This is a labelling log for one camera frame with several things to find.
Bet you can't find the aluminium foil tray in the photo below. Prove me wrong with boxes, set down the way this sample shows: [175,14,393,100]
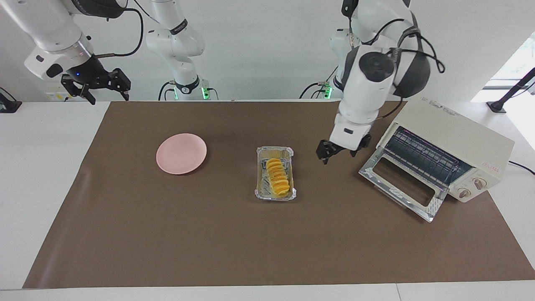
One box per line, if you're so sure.
[255,145,297,201]

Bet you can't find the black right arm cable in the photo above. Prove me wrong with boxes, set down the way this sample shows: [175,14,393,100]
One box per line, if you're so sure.
[93,6,145,58]

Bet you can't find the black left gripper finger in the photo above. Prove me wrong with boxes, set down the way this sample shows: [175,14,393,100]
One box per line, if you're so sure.
[316,140,335,165]
[350,134,372,158]

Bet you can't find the black base cable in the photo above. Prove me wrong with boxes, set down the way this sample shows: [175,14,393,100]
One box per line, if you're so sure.
[298,66,340,99]
[158,81,177,101]

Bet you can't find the glass metal oven door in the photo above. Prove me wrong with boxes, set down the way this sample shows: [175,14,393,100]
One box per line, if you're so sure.
[358,146,447,223]

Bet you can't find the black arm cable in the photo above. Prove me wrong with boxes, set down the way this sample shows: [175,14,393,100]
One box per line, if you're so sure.
[362,17,446,122]
[93,6,145,58]

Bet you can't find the pink round plate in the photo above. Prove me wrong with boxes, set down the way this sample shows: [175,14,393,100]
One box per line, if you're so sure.
[156,133,208,175]

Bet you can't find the black right base cable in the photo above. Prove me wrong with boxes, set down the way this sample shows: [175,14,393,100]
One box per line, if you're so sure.
[158,81,177,101]

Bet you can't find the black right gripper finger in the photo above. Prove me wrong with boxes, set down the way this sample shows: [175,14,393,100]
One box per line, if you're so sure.
[110,68,131,102]
[61,77,97,105]

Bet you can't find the white toaster oven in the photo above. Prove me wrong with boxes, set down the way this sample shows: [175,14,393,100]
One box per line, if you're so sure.
[375,99,515,204]

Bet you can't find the brown table mat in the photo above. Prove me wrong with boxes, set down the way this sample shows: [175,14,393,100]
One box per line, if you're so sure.
[22,100,535,289]

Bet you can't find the black camera stand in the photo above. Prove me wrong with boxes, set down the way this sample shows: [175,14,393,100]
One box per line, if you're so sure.
[487,67,535,114]

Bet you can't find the oven wire rack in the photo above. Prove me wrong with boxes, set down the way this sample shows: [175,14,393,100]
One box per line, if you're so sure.
[383,127,463,187]

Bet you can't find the sliced yellow bread loaf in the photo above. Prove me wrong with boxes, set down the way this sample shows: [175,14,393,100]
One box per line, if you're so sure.
[266,158,291,198]

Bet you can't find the black oven power cord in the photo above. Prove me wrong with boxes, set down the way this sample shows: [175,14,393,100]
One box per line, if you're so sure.
[507,161,535,176]

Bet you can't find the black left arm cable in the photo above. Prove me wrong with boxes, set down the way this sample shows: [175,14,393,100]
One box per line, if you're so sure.
[362,17,446,122]

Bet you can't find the black left base cable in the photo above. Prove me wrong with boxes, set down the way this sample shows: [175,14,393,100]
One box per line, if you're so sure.
[298,66,340,99]

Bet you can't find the black table clamp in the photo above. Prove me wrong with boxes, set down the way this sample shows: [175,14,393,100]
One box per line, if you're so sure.
[0,87,22,114]

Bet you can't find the white wall socket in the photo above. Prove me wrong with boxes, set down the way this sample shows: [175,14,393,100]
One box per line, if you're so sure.
[44,86,71,102]

